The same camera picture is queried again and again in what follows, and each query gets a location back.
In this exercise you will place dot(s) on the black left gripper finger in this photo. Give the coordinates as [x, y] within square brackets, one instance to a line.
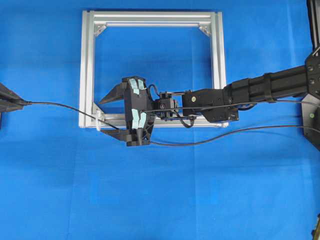
[6, 107]
[9, 95]

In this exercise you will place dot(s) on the square aluminium extrusion frame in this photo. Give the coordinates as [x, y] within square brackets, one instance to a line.
[94, 22]

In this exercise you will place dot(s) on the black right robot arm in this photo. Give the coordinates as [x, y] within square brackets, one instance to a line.
[215, 105]

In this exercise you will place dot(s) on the translucent white zip-tie loop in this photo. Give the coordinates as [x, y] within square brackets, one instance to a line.
[99, 119]

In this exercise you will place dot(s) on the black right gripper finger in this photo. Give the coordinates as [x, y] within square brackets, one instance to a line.
[119, 134]
[116, 94]

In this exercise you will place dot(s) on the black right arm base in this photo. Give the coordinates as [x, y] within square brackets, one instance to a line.
[311, 119]

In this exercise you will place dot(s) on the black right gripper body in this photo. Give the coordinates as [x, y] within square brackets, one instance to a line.
[138, 116]

